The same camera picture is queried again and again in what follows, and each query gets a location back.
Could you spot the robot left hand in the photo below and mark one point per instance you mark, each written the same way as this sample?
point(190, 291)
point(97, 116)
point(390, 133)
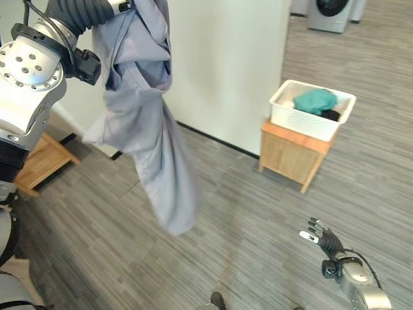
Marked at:
point(80, 14)

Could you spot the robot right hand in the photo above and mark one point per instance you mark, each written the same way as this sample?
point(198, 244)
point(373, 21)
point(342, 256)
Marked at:
point(329, 240)

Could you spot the grey bed sheet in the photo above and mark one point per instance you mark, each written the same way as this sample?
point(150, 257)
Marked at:
point(145, 129)

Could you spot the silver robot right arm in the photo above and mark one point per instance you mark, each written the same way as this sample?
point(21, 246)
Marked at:
point(358, 284)

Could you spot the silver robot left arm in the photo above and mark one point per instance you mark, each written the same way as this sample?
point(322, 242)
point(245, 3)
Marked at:
point(29, 97)

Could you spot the white plastic laundry basket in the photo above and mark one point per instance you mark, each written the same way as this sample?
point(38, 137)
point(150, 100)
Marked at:
point(300, 121)

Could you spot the wooden stool cabinet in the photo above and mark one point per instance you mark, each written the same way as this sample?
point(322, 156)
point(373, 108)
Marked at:
point(290, 155)

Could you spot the black cloth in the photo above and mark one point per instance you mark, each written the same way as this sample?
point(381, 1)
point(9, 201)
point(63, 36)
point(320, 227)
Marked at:
point(332, 115)

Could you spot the dark robot foot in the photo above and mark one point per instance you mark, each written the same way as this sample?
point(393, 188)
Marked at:
point(217, 302)

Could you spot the teal cloth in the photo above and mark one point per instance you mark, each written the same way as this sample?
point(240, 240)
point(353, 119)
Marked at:
point(314, 100)

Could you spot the low wooden bench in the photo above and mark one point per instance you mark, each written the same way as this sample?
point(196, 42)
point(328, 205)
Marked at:
point(45, 161)

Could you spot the grey appliance cabinet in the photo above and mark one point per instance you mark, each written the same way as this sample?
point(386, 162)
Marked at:
point(358, 11)
point(299, 7)

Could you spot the grey front-load washing machine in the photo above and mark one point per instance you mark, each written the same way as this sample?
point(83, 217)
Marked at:
point(329, 14)

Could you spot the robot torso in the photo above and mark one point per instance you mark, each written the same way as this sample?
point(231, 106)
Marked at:
point(9, 239)

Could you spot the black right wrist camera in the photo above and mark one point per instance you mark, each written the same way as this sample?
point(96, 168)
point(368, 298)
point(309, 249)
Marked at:
point(329, 268)

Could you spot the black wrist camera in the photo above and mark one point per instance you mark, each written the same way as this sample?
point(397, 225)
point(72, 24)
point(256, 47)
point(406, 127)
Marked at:
point(87, 66)
point(329, 268)

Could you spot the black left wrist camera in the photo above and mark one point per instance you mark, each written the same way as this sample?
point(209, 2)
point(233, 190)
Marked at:
point(87, 66)

